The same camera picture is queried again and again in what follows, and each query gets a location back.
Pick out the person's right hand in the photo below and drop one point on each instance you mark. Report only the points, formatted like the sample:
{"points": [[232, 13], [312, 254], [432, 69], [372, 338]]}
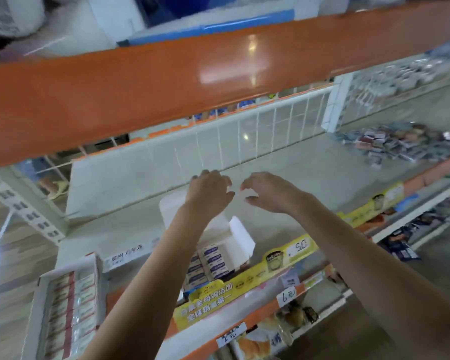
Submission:
{"points": [[274, 192]]}

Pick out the person's left hand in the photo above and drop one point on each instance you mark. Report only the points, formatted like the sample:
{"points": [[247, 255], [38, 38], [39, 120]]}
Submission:
{"points": [[208, 197]]}

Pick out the blue white eraser box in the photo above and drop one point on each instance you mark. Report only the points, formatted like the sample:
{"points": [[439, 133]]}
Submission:
{"points": [[221, 251]]}

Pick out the box of pink-blue erasers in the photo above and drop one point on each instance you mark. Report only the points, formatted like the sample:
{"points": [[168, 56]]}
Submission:
{"points": [[131, 255]]}

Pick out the pile of mixed erasers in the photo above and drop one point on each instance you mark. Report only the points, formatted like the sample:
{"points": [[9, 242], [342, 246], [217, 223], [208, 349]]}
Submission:
{"points": [[405, 142]]}

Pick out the red eraser display box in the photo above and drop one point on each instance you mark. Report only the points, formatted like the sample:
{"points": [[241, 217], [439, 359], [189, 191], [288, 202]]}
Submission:
{"points": [[64, 311]]}

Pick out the person's left forearm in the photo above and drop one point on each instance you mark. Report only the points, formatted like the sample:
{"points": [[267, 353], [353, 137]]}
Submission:
{"points": [[142, 303]]}

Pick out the person's right forearm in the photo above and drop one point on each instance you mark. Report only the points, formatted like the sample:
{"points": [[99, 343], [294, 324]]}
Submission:
{"points": [[382, 281]]}

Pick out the white orange metal shelf unit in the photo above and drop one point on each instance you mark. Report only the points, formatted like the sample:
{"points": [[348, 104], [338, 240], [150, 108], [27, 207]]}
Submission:
{"points": [[97, 93]]}

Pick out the yellow price label strip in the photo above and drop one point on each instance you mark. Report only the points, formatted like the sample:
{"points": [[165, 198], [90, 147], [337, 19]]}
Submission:
{"points": [[285, 258]]}

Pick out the orange snack packet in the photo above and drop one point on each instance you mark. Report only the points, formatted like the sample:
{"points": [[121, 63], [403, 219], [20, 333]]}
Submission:
{"points": [[262, 341]]}

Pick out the row of dark snack packets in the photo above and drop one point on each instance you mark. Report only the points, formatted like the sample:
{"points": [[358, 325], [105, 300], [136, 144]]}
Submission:
{"points": [[420, 228]]}

